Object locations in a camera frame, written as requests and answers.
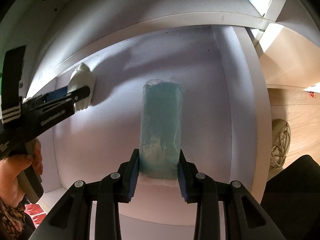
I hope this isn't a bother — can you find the white sock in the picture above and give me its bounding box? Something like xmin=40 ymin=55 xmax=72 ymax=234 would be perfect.
xmin=69 ymin=63 xmax=96 ymax=112

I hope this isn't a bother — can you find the teal towel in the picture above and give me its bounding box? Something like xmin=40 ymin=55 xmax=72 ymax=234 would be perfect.
xmin=137 ymin=78 xmax=184 ymax=187

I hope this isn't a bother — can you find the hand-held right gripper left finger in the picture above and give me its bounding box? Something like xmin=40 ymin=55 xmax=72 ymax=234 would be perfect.
xmin=30 ymin=149 xmax=139 ymax=240

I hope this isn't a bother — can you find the white lace-up shoe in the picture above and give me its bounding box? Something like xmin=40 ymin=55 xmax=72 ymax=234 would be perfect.
xmin=269 ymin=119 xmax=292 ymax=170

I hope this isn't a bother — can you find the red cloth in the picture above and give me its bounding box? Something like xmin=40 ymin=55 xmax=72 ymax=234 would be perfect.
xmin=24 ymin=202 xmax=48 ymax=218

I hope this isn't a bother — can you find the person's left hand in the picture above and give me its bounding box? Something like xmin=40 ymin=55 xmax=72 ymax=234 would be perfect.
xmin=0 ymin=140 xmax=43 ymax=208

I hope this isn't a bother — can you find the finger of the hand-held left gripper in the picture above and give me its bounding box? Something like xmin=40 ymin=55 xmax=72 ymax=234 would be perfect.
xmin=46 ymin=87 xmax=69 ymax=100
xmin=27 ymin=86 xmax=91 ymax=110

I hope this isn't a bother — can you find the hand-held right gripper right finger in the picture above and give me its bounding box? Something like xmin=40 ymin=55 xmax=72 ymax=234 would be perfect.
xmin=178 ymin=149 xmax=285 ymax=240

